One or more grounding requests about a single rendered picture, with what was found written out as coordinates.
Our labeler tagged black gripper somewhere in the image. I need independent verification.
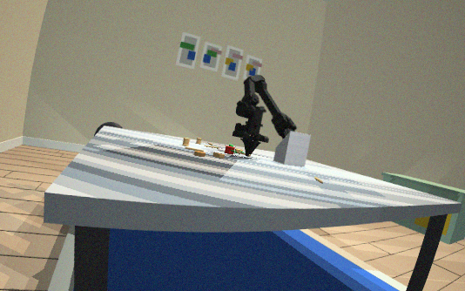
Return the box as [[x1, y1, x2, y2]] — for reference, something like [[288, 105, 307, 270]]
[[232, 119, 269, 157]]

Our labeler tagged red cube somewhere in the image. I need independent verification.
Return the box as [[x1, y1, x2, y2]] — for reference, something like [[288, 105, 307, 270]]
[[225, 146, 234, 154]]

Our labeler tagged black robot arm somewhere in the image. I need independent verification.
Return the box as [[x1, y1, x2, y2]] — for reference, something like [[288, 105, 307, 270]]
[[236, 74, 296, 139]]

